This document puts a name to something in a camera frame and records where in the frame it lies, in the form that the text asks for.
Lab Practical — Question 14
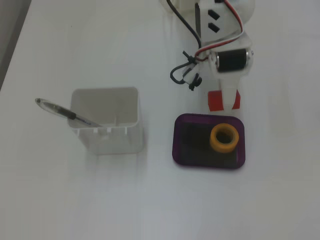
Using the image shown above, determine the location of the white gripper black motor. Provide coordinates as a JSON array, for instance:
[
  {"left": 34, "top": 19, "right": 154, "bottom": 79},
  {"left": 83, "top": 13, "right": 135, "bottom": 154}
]
[{"left": 208, "top": 36, "right": 255, "bottom": 111}]

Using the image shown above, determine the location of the red cube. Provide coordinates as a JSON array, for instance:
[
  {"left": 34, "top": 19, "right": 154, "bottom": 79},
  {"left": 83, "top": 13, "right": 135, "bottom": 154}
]
[{"left": 207, "top": 90, "right": 241, "bottom": 112}]

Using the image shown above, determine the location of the white plastic box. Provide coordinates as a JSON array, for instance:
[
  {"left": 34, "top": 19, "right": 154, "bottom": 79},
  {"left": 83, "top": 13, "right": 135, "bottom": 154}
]
[{"left": 70, "top": 86, "right": 145, "bottom": 155}]

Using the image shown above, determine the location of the black zip tie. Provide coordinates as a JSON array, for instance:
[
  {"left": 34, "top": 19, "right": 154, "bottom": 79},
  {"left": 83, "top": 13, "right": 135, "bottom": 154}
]
[
  {"left": 188, "top": 74, "right": 203, "bottom": 91},
  {"left": 182, "top": 50, "right": 199, "bottom": 66}
]

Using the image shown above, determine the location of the yellow masking tape roll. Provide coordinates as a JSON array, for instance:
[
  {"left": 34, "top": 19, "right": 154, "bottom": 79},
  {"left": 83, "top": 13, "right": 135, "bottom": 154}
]
[{"left": 209, "top": 122, "right": 241, "bottom": 154}]

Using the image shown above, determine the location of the purple metal tray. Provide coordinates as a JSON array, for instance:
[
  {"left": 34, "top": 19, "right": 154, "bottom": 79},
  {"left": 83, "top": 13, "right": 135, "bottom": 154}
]
[{"left": 171, "top": 113, "right": 246, "bottom": 171}]

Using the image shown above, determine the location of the black ballpoint pen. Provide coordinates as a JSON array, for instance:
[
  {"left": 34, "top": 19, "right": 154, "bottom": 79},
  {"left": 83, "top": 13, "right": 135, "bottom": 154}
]
[{"left": 34, "top": 97, "right": 103, "bottom": 128}]

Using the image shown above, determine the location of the red white servo wire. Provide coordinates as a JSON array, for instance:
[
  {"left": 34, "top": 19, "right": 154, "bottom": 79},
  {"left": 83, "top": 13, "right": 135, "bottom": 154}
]
[{"left": 194, "top": 0, "right": 247, "bottom": 63}]

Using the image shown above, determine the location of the black cable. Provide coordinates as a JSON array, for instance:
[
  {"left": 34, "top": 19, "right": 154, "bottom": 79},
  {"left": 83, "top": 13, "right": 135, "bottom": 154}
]
[{"left": 166, "top": 0, "right": 204, "bottom": 86}]

